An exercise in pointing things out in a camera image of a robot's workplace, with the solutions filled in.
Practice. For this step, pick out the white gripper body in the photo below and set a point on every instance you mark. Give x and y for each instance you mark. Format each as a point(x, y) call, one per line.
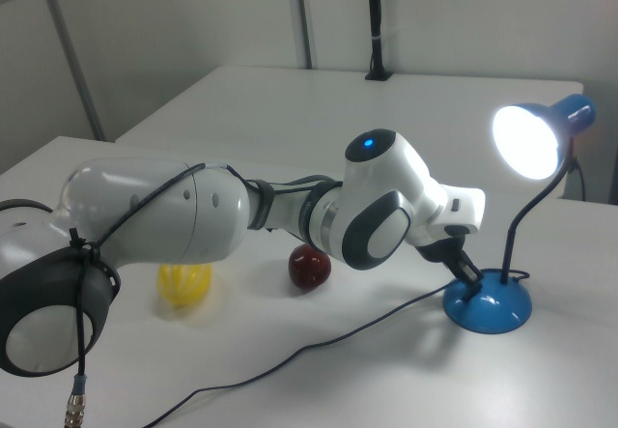
point(458, 210)

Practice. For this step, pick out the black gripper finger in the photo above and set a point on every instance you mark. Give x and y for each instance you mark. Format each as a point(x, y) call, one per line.
point(434, 252)
point(463, 264)

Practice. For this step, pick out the blue gooseneck desk lamp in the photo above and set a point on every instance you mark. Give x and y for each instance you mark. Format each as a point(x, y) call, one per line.
point(487, 307)

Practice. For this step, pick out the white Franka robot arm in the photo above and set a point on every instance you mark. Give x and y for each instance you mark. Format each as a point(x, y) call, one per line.
point(203, 215)

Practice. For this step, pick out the red toy apple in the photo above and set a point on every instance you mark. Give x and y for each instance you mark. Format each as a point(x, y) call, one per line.
point(309, 268)

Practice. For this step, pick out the black clamped camera pole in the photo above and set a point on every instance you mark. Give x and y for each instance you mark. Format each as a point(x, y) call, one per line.
point(375, 22)

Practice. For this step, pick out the grey partition post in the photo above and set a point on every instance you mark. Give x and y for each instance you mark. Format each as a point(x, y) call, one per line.
point(72, 56)
point(304, 17)

